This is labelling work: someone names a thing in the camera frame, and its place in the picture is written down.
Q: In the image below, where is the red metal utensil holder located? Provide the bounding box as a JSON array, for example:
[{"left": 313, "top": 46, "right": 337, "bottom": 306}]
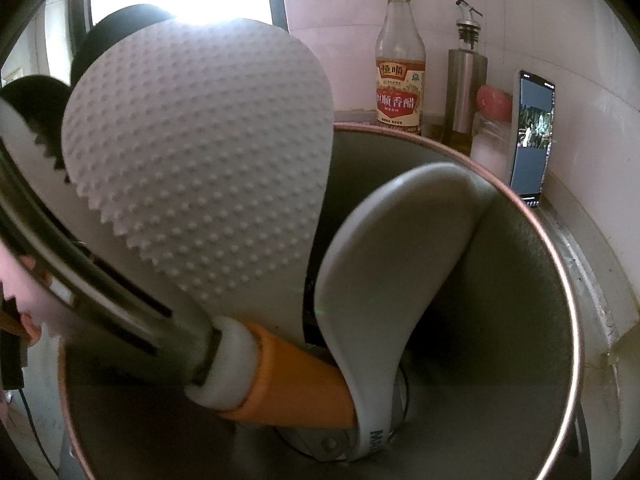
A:
[{"left": 57, "top": 121, "right": 586, "bottom": 480}]

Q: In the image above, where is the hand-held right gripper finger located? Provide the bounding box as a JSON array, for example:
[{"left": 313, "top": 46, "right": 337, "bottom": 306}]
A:
[{"left": 574, "top": 402, "right": 593, "bottom": 461}]

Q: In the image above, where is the white plastic spoon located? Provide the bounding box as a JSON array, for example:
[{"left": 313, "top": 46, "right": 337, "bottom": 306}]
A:
[{"left": 314, "top": 162, "right": 496, "bottom": 463}]

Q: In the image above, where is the salt jar red lid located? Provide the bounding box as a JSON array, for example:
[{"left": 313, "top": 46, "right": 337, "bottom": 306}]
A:
[{"left": 470, "top": 85, "right": 516, "bottom": 177}]

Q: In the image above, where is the steel oil dispenser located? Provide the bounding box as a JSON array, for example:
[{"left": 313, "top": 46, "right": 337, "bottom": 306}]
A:
[{"left": 442, "top": 0, "right": 488, "bottom": 158}]

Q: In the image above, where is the person's left hand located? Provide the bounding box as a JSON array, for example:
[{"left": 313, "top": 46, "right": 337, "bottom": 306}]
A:
[{"left": 0, "top": 250, "right": 53, "bottom": 348}]

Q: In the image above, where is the white dotted rice paddle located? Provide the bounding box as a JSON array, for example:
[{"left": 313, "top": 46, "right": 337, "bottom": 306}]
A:
[{"left": 61, "top": 17, "right": 335, "bottom": 321}]

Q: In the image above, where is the vinegar bottle yellow cap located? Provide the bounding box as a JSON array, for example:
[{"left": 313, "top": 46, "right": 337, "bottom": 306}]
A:
[{"left": 374, "top": 0, "right": 427, "bottom": 137}]

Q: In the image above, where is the orange-handled knife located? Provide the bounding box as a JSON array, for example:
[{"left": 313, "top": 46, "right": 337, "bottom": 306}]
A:
[{"left": 0, "top": 95, "right": 357, "bottom": 431}]

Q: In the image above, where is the grey metal tool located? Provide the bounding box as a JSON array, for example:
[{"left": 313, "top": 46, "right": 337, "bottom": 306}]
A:
[{"left": 277, "top": 425, "right": 361, "bottom": 461}]

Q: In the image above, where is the smartphone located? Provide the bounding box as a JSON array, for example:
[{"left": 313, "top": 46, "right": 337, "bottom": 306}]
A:
[{"left": 507, "top": 70, "right": 557, "bottom": 209}]

